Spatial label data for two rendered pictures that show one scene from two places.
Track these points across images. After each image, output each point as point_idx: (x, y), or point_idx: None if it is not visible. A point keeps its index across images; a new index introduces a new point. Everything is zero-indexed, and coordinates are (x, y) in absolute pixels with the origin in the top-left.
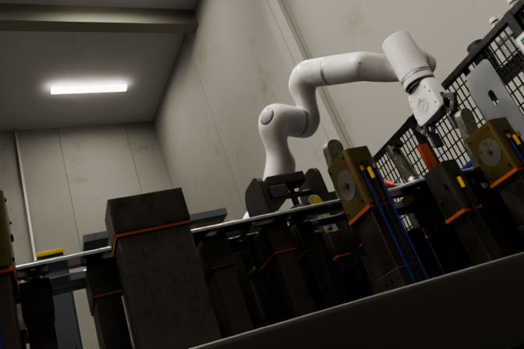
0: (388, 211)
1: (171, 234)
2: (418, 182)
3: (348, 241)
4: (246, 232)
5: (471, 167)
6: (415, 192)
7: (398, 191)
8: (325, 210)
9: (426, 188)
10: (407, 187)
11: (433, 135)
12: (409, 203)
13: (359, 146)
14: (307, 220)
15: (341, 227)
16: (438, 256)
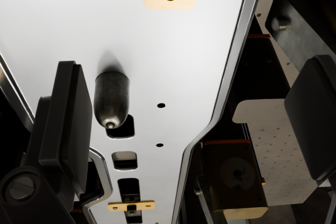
0: (247, 138)
1: None
2: (192, 116)
3: (20, 140)
4: (136, 223)
5: (251, 19)
6: (139, 101)
7: (166, 135)
8: (146, 192)
9: (149, 84)
10: (177, 126)
11: (80, 164)
12: (50, 80)
13: (266, 210)
14: (121, 199)
15: (16, 165)
16: None
